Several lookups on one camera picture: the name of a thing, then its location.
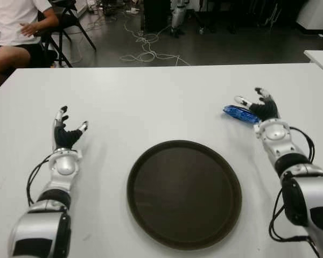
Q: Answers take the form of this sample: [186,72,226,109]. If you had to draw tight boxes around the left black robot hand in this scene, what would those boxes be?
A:
[52,105,89,151]

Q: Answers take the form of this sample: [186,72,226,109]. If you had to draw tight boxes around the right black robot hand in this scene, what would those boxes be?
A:
[233,87,282,124]

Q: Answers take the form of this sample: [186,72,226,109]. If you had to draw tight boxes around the blue Oreo packet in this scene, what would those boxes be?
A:
[222,104,261,125]

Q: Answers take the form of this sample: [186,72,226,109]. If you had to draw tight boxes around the white side table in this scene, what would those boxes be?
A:
[303,49,323,78]

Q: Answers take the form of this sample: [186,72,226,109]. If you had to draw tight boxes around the black stand leg with caster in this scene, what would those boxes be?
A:
[191,5,206,35]

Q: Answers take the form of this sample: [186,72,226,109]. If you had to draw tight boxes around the white machine housing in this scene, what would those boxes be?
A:
[296,0,323,32]

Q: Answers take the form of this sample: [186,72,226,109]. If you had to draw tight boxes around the black folding chair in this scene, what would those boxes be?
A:
[36,0,97,68]

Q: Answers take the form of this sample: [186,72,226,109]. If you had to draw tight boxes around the round dark brown tray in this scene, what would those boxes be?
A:
[126,139,243,251]

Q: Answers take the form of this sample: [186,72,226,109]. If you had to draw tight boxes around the seated person in white shirt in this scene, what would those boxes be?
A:
[0,0,60,78]

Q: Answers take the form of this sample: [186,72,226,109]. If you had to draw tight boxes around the silver humanoid robot legs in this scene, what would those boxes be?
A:
[170,0,191,35]

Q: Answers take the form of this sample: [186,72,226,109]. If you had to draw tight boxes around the white low cabinet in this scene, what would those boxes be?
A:
[72,0,91,13]

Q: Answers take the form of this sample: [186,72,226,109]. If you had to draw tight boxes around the black cabinet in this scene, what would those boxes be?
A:
[143,0,173,33]

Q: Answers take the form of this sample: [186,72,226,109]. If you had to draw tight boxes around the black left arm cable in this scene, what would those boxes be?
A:
[26,153,56,206]

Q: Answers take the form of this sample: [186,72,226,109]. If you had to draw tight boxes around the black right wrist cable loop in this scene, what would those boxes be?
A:
[289,125,315,163]

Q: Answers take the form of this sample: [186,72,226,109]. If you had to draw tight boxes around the black right elbow cable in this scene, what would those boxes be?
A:
[268,187,320,257]

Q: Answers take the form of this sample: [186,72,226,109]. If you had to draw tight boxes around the white tangled floor cable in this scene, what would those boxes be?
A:
[120,16,191,67]

